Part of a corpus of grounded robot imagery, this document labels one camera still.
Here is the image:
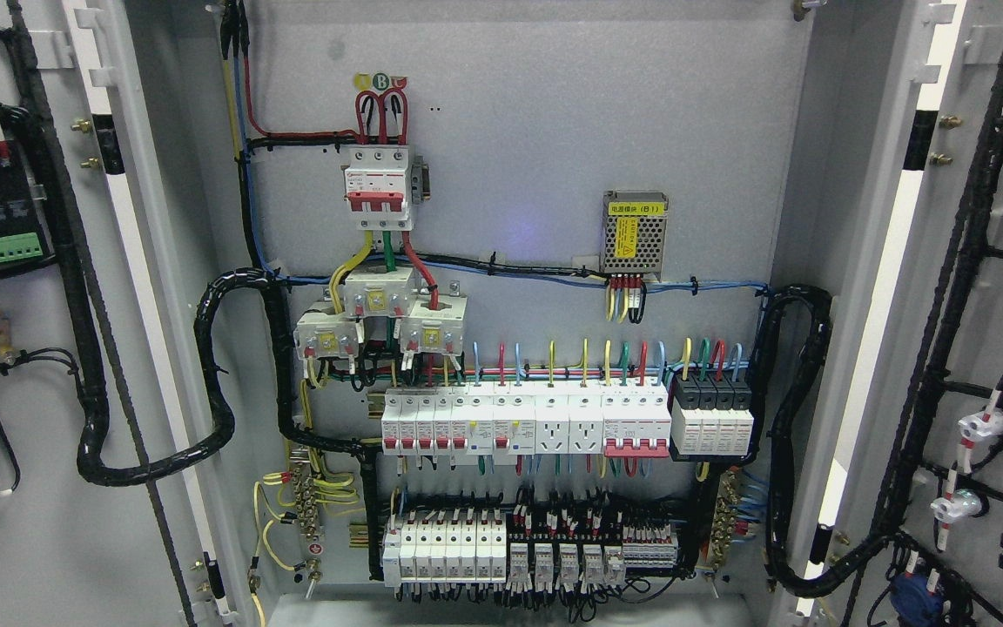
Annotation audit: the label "brass ground terminal bar left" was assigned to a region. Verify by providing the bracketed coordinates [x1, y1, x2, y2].
[289, 459, 324, 600]

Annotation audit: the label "metal mesh power supply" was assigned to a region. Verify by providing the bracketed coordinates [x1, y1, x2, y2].
[600, 191, 669, 277]

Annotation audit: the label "white breaker row upper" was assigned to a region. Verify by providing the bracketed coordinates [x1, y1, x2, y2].
[380, 382, 536, 465]

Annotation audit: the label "black corrugated cable conduit left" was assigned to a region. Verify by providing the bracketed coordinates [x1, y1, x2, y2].
[75, 268, 385, 583]

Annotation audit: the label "brass terminal bar right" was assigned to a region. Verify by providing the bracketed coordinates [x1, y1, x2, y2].
[707, 467, 741, 572]

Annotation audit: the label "black corrugated cable conduit right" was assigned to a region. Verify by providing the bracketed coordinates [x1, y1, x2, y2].
[750, 283, 890, 597]

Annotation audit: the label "white breaker row lower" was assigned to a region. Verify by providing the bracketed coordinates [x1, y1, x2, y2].
[381, 508, 508, 591]

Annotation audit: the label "white DIN rail sockets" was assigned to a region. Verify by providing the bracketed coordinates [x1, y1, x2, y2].
[534, 385, 606, 454]

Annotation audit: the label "black corrugated cable conduit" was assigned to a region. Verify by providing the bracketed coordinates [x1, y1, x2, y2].
[75, 268, 385, 583]
[750, 283, 890, 597]

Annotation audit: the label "grey cabinet door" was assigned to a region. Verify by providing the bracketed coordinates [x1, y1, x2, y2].
[0, 0, 250, 627]
[764, 1, 1003, 626]

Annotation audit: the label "main red circuit breaker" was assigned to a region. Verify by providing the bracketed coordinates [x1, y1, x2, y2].
[343, 145, 420, 232]

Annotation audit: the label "white current transformers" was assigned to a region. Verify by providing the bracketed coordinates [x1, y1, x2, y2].
[293, 265, 468, 361]

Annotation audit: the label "black relay row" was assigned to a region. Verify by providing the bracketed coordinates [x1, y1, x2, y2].
[504, 495, 689, 603]

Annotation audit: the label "red handle circuit breaker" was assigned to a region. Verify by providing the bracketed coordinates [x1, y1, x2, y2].
[601, 386, 671, 459]

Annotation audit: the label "white breaker row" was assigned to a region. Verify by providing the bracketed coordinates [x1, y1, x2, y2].
[381, 508, 508, 591]
[380, 382, 536, 465]

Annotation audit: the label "black white surge protector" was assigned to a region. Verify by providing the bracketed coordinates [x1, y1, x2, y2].
[670, 374, 761, 467]

